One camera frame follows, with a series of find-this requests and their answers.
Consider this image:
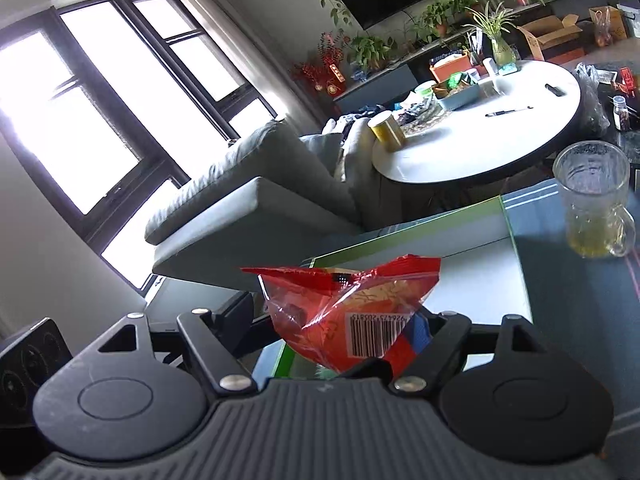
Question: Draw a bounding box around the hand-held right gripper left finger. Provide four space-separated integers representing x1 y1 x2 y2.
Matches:
95 292 282 396

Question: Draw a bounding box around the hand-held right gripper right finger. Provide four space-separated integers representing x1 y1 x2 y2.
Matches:
345 309 552 395

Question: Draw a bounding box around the green cardboard box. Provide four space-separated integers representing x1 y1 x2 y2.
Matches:
252 195 535 386

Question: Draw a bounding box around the red gold-print snack packet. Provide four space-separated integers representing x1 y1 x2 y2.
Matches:
241 254 443 378

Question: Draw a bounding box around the grey armchair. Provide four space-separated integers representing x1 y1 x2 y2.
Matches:
145 119 407 293

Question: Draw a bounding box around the black device with dials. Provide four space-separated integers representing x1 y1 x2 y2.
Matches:
0 317 67 428

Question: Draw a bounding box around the round white table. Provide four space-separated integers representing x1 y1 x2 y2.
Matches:
371 60 582 186

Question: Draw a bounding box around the clear glass pitcher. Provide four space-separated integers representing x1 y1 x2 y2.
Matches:
552 141 637 259

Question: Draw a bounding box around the pile of clothes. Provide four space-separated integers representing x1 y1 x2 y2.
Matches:
325 105 401 137

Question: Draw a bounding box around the blue storage basket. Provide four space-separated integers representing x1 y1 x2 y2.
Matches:
432 80 497 111

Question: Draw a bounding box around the grey television cabinet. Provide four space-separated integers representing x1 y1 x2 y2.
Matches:
332 0 621 116

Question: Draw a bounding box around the black framed window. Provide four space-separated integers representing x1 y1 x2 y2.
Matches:
0 0 281 297

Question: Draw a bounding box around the red flower decoration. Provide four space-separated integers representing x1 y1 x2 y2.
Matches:
292 32 351 97

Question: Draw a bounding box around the clear plastic bag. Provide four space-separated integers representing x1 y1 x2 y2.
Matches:
575 62 615 137

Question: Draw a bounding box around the spider plant in glass vase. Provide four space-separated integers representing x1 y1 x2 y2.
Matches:
462 2 523 67

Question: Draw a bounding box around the small dark bottle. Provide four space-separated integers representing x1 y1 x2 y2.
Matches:
612 96 632 131

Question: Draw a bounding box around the grey curtain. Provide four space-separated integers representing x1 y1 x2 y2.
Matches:
157 0 326 126

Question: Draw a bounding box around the row of potted plants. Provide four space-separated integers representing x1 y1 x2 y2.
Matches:
347 0 601 73

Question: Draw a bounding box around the open brown cardboard box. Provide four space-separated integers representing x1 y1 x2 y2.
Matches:
517 14 583 61

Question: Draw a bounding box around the cardboard box with plastic bag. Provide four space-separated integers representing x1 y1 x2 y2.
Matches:
589 6 629 48

